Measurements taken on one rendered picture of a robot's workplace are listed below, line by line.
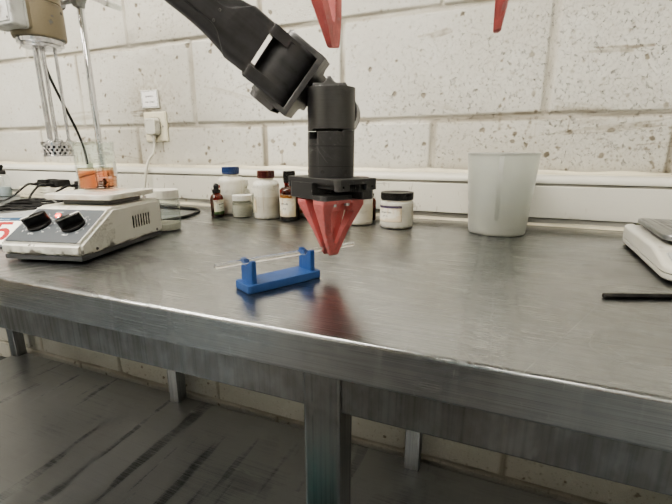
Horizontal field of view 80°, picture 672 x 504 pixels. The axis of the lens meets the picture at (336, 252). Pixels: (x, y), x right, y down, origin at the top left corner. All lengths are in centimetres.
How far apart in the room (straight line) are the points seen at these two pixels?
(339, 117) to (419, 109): 52
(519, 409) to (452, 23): 83
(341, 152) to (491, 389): 30
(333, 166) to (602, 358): 32
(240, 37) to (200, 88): 77
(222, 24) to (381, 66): 58
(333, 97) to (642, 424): 40
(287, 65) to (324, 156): 11
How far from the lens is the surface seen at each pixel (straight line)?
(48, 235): 70
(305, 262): 50
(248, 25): 50
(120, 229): 72
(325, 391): 41
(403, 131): 99
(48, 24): 116
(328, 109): 48
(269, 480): 120
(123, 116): 146
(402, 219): 81
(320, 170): 48
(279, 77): 50
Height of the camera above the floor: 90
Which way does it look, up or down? 14 degrees down
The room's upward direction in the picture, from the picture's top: straight up
